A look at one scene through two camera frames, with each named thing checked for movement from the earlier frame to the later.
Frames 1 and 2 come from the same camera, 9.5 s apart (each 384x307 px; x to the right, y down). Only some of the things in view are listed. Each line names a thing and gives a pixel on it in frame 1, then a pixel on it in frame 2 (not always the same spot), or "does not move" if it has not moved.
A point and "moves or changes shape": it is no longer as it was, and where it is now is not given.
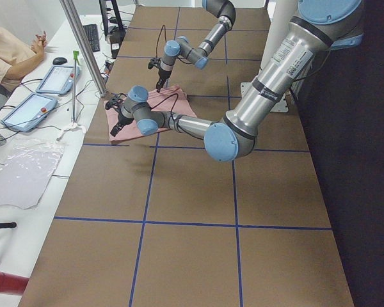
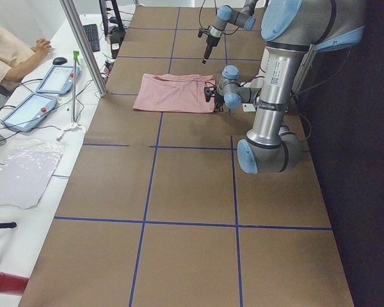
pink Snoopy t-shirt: [173, 99] moves or changes shape
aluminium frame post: [88, 48] does not move
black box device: [116, 36] does not move
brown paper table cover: [164, 221] does not move
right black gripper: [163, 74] to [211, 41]
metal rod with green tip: [76, 57] does not move
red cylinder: [0, 282] does not move
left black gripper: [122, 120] to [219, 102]
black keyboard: [91, 31] does not move
